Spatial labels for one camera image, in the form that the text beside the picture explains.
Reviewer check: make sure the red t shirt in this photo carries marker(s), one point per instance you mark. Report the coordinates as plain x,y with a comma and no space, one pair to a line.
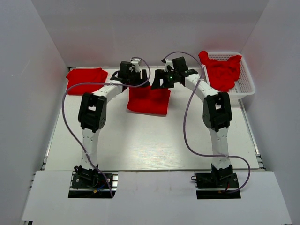
148,101
78,76

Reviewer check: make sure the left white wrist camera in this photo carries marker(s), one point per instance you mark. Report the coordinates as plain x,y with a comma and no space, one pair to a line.
136,64

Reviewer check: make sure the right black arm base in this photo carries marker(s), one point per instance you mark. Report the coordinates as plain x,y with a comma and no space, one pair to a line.
217,184

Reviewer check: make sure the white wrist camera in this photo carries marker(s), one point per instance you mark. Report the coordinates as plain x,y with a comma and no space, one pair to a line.
168,65
136,64

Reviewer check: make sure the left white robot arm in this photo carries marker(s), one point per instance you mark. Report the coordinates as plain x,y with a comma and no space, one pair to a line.
93,108

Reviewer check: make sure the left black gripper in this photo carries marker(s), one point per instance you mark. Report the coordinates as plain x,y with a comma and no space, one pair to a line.
144,76

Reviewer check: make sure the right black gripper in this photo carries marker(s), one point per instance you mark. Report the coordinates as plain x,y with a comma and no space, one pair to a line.
159,74

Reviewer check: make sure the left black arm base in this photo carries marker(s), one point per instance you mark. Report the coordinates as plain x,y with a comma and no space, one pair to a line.
91,184

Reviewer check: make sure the red t shirts in basket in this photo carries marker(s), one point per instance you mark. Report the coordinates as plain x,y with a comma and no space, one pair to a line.
222,74

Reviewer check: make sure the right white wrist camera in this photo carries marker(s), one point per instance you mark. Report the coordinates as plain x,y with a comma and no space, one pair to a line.
168,65

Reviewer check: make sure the white plastic basket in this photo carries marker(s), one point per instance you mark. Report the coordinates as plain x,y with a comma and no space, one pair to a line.
244,86

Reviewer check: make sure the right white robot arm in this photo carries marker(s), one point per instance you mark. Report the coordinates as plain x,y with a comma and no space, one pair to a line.
216,110

